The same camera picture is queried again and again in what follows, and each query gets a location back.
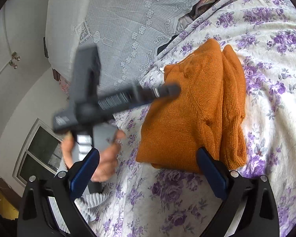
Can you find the white wall cable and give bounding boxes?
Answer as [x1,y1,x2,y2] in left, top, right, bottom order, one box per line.
[0,5,15,87]

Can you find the person's left hand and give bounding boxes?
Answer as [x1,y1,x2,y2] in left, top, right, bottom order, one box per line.
[60,130,126,183]

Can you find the dark cloth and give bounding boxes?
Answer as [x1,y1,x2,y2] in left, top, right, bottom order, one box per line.
[156,36,178,55]

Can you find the purple floral bedsheet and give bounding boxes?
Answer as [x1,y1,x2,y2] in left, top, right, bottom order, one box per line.
[87,0,296,237]

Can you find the grey folded cloth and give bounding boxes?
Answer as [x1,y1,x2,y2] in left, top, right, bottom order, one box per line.
[176,12,195,30]

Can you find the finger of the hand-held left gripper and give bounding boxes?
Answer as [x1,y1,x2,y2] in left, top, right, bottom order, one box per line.
[136,84,182,104]

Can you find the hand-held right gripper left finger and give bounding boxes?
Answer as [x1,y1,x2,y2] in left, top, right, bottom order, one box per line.
[16,148,100,237]

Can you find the yellow wooden furniture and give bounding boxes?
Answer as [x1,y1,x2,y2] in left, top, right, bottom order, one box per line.
[0,178,22,220]

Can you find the pink patterned cloth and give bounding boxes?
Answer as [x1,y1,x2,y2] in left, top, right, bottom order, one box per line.
[58,75,72,94]

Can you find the white lace cover cloth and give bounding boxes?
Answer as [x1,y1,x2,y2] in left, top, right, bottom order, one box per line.
[45,0,205,97]

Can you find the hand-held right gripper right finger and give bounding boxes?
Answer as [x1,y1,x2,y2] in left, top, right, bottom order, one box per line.
[197,147,280,237]

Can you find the orange knit sweater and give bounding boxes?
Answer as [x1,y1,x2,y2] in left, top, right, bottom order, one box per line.
[136,38,247,174]

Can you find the pink zip jacket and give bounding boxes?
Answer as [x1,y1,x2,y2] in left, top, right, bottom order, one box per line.
[195,0,216,13]

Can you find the white framed window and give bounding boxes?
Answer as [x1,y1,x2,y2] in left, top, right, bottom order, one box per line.
[12,118,69,185]

